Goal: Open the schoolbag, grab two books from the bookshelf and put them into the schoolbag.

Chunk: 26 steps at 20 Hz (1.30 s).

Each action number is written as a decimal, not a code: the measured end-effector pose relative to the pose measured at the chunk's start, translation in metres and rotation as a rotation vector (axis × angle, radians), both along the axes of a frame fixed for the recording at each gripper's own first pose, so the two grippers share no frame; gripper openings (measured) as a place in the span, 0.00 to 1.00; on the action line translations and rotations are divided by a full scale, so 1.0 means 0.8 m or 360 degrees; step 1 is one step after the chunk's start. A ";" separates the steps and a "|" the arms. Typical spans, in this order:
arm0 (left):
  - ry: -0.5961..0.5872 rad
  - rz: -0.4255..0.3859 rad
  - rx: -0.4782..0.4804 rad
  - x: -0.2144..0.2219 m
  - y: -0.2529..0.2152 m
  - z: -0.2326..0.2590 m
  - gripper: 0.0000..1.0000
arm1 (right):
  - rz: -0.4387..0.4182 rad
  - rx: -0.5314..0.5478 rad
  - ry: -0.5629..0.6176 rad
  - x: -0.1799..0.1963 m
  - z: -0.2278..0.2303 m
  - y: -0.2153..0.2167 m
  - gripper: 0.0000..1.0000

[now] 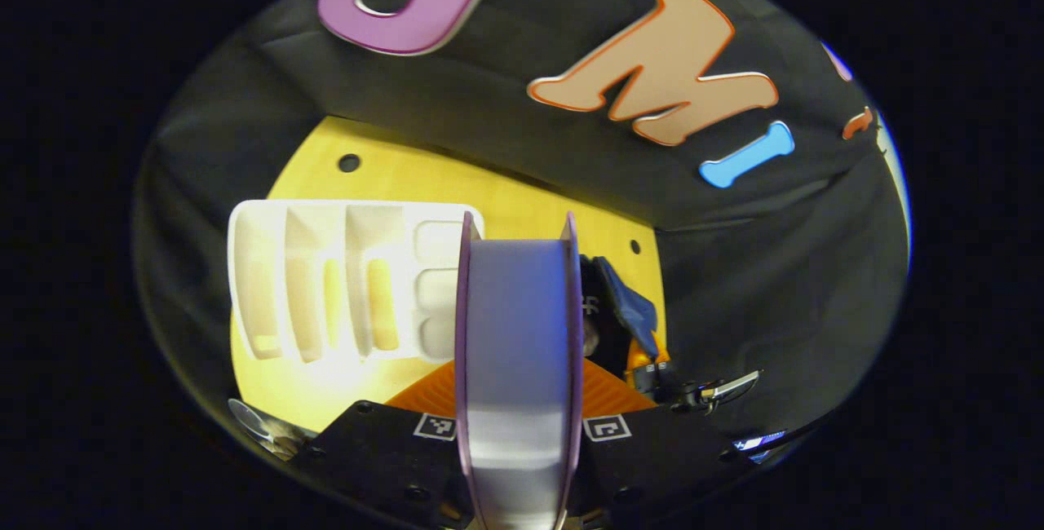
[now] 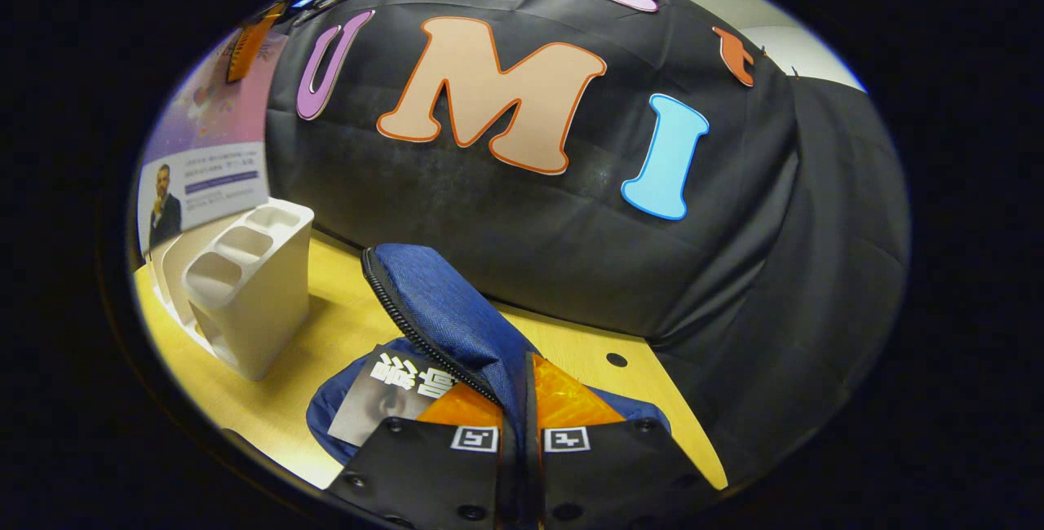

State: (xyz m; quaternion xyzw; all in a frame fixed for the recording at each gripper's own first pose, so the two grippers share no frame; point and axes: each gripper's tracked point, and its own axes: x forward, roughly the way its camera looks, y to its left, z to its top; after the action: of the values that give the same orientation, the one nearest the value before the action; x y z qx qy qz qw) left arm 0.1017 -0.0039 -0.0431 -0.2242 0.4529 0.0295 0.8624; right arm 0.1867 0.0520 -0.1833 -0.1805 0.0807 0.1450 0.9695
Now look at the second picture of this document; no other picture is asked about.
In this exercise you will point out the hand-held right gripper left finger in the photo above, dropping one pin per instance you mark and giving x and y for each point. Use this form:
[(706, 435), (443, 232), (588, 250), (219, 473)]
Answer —
[(424, 481)]

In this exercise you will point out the dark grey book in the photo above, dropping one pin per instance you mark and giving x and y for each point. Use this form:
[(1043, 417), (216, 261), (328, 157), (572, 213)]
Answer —
[(383, 399)]

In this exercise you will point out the black backdrop cloth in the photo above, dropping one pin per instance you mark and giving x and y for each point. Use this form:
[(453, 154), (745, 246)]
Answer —
[(530, 245)]

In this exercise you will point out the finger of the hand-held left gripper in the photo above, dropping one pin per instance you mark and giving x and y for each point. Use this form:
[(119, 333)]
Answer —
[(254, 41)]

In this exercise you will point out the purple book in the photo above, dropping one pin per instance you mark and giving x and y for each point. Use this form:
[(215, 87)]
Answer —
[(220, 130)]

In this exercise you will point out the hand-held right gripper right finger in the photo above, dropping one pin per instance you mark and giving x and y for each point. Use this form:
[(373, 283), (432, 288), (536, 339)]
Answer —
[(532, 408)]

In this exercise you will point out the white bookshelf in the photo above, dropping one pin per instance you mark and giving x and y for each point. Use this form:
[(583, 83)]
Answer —
[(261, 310)]

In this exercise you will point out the blue schoolbag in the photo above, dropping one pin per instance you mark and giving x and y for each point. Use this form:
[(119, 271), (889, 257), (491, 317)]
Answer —
[(457, 310)]

